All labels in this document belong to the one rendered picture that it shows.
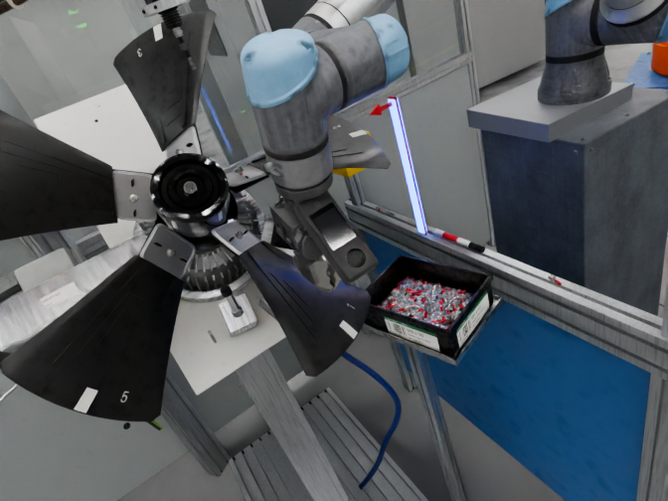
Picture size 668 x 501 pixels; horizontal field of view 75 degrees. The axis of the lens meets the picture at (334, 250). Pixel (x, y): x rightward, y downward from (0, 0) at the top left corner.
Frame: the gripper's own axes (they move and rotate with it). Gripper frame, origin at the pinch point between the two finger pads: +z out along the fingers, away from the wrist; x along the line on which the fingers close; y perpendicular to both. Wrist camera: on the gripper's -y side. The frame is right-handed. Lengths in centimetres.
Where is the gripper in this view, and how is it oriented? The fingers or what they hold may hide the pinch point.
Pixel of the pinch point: (332, 287)
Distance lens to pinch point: 65.6
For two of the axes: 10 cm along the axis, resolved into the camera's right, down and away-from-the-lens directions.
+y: -5.7, -5.5, 6.2
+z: 1.2, 6.9, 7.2
